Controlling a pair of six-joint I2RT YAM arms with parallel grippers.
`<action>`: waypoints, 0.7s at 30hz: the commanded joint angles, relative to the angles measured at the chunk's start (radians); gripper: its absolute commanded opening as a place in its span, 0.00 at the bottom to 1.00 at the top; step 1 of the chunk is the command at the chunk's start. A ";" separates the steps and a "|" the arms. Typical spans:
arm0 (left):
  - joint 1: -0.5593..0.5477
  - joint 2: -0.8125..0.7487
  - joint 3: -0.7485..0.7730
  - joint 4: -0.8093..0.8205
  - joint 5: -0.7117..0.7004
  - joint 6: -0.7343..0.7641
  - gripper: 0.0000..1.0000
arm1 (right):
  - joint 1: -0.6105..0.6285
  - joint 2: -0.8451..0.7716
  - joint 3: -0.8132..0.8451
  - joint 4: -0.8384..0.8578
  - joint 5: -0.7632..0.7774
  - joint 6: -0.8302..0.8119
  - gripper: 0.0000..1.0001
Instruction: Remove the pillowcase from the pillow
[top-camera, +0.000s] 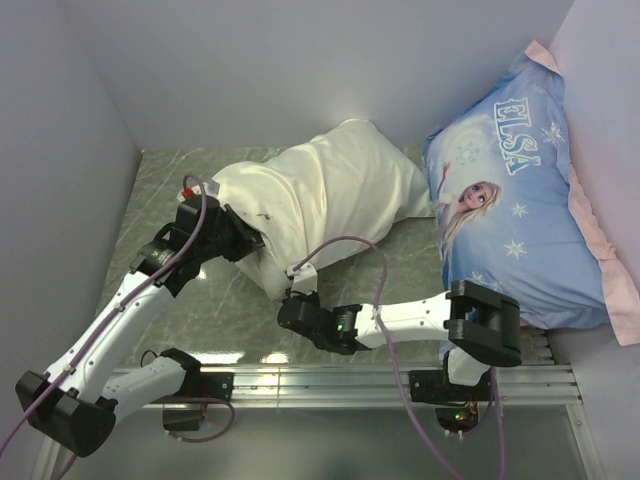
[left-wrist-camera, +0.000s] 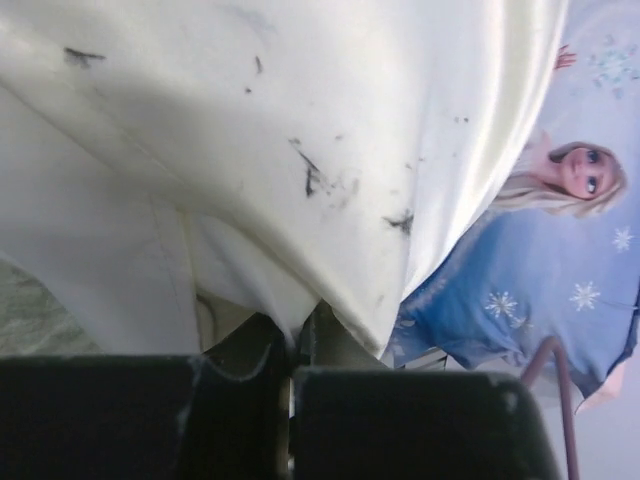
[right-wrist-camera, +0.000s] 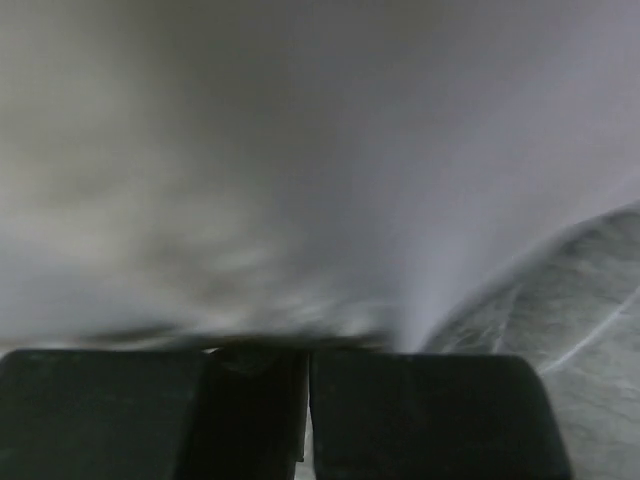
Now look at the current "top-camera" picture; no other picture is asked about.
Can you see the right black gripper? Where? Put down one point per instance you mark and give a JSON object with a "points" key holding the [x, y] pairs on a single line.
{"points": [[313, 296]]}

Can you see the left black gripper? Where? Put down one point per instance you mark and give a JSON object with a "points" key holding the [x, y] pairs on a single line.
{"points": [[248, 239]]}

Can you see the cream pillowcase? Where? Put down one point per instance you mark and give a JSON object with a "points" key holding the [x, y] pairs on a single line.
{"points": [[324, 199]]}

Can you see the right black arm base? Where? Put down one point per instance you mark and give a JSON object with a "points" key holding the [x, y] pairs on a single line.
{"points": [[459, 409]]}

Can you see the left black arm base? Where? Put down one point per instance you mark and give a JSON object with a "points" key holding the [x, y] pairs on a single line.
{"points": [[184, 413]]}

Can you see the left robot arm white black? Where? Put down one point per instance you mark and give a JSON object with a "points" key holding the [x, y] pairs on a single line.
{"points": [[77, 402]]}

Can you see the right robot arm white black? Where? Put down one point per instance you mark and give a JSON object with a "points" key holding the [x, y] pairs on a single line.
{"points": [[483, 326]]}

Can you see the blue Elsa print pillow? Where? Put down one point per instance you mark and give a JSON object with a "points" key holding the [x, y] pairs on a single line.
{"points": [[511, 213]]}

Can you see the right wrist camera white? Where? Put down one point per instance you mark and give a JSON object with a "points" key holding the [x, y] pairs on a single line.
{"points": [[303, 279]]}

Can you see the aluminium mounting rail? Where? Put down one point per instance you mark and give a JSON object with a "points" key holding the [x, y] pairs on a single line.
{"points": [[348, 422]]}

